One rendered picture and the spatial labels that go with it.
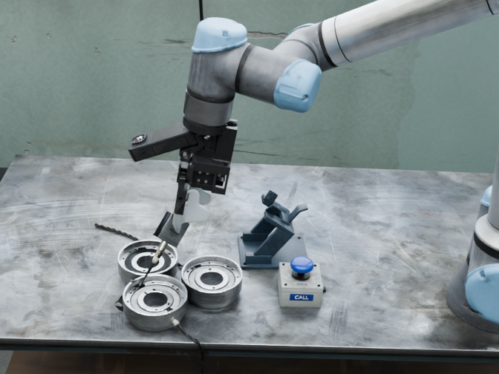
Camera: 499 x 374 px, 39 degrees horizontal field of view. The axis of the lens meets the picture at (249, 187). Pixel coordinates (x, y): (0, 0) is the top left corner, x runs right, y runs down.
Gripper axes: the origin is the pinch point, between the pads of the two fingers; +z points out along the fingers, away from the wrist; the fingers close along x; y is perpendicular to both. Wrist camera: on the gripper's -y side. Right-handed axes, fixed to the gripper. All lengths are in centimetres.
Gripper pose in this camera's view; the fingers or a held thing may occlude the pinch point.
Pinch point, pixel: (175, 220)
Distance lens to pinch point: 120.1
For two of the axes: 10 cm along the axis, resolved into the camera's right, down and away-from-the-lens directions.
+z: -1.9, 8.4, 5.1
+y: 9.8, 1.6, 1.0
